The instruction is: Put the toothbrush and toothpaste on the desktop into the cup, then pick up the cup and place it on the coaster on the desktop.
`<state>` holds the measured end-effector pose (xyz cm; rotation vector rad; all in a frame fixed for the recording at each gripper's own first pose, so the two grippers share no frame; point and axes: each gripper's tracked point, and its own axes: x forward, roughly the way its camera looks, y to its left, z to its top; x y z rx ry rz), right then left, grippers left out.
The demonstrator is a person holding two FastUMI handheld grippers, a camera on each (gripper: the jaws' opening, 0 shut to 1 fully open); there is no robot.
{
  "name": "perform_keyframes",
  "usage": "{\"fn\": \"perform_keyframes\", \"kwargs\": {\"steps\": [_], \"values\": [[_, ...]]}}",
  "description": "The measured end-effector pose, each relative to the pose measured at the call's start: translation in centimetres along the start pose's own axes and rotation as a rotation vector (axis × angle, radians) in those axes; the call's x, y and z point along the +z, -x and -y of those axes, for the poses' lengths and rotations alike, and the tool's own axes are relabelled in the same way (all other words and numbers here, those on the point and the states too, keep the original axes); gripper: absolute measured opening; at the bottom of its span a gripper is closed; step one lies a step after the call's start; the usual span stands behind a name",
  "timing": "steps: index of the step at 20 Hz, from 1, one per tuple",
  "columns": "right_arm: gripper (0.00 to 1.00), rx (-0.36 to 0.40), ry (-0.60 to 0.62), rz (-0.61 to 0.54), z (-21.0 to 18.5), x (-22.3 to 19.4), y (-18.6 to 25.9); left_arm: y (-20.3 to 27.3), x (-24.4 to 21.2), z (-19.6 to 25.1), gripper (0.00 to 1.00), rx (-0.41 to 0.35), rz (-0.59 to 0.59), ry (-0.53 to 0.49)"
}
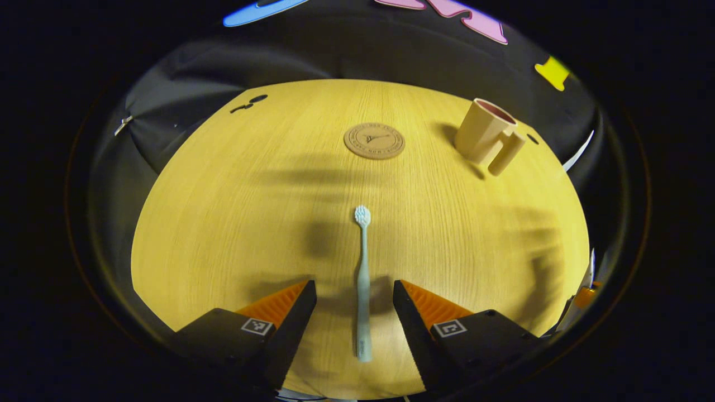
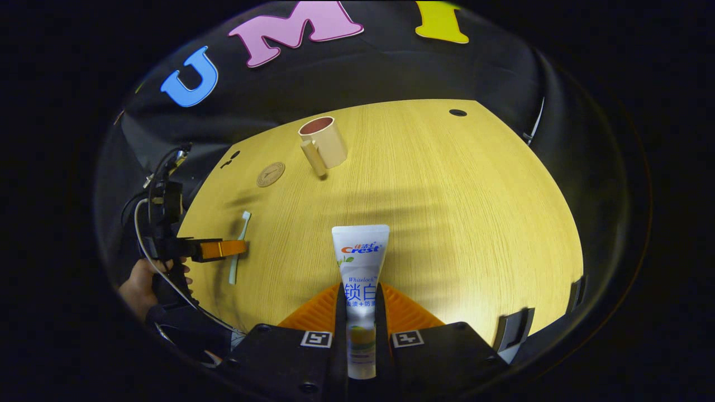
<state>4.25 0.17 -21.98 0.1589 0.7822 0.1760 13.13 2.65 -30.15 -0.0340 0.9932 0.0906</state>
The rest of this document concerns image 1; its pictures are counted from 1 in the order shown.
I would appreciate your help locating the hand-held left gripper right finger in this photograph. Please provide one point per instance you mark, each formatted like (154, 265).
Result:
(416, 335)

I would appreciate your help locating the beige cup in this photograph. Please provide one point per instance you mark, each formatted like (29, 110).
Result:
(480, 134)

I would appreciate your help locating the silver cloth clip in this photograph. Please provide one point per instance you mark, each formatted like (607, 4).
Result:
(123, 124)

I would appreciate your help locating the round cork coaster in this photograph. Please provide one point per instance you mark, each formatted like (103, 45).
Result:
(374, 141)

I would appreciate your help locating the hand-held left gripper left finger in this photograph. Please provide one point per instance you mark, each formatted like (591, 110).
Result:
(293, 329)

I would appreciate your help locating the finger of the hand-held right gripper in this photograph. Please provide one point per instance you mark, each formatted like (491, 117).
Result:
(584, 296)

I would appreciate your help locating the wooden desktop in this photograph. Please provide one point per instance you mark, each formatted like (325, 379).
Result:
(251, 223)

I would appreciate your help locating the thin white pole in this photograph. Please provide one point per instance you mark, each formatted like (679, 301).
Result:
(578, 152)

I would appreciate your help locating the pale green toothbrush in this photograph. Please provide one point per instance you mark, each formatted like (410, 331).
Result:
(363, 290)

